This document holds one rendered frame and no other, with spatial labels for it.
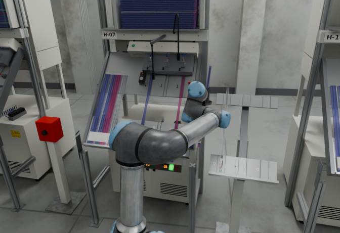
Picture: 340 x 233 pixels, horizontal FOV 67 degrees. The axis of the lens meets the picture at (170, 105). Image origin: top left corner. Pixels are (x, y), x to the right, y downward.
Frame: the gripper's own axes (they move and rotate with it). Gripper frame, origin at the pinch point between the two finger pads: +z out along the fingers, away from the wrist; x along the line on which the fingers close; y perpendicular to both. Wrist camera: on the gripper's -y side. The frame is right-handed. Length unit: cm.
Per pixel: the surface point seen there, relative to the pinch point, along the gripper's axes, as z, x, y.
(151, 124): 8.3, 33.8, -14.3
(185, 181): 54, 16, -54
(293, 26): 261, -85, 167
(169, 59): 13.6, 29.0, 30.3
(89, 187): 21, 78, -63
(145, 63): 12, 44, 26
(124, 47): 31, 72, 44
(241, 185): 23, -24, -45
